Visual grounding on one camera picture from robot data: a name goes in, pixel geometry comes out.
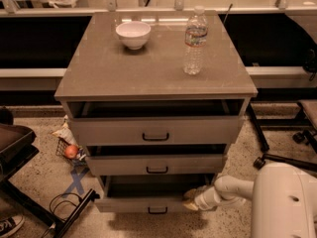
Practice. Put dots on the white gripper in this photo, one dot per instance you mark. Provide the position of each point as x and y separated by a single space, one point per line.
201 200

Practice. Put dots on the grey drawer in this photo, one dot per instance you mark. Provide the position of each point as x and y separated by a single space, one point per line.
156 194
156 159
170 122

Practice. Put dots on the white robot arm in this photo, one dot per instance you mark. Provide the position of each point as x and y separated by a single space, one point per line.
283 197

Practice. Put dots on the grey drawer cabinet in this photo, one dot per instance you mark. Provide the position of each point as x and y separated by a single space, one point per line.
104 70

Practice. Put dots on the red apple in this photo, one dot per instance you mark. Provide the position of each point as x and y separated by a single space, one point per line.
71 151

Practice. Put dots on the black office chair base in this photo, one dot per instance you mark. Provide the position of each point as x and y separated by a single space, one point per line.
289 140

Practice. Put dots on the snack bag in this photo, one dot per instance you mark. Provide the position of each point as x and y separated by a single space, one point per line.
65 133

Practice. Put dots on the clear plastic water bottle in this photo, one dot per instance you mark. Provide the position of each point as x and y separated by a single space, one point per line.
195 40

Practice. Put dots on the white ceramic bowl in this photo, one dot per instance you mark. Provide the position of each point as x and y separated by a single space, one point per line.
133 34

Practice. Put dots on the black chair on left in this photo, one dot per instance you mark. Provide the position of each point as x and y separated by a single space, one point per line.
46 179

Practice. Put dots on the black and white sneaker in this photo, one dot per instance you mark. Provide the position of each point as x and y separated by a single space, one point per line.
11 225

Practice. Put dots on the metal railing shelf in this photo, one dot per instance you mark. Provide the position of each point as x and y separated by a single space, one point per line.
99 2

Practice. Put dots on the black wire basket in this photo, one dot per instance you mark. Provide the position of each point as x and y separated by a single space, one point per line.
63 147

